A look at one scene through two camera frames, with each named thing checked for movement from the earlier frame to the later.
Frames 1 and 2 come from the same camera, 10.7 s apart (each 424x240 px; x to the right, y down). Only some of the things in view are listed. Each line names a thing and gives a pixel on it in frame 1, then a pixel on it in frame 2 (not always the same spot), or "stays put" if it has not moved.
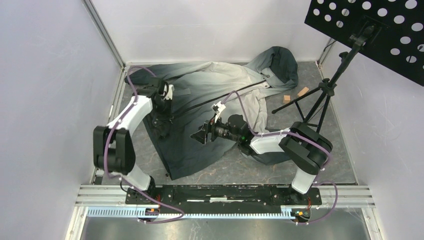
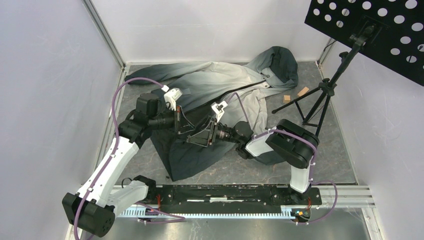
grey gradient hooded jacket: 194,91 stays put
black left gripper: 167,118 → 182,124
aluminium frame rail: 346,196 stays put
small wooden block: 286,99 stays put
